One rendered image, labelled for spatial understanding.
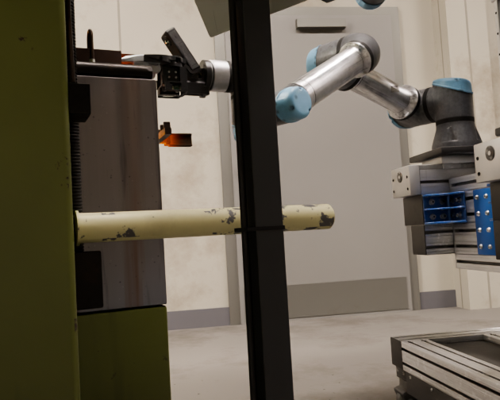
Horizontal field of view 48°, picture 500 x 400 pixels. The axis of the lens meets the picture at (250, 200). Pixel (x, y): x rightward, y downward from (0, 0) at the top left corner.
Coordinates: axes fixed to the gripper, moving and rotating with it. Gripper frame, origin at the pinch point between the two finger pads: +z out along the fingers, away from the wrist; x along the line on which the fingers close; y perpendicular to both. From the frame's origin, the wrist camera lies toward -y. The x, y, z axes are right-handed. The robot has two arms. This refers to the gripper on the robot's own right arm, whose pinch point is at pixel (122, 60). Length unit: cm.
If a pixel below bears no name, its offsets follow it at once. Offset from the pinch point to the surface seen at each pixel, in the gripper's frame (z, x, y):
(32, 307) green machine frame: 22, -44, 48
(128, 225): 8, -39, 38
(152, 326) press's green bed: 0, -16, 57
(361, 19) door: -212, 200, -107
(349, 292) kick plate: -190, 206, 84
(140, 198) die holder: 1.1, -16.0, 32.1
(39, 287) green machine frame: 21, -44, 46
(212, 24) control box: -6.1, -41.5, 6.4
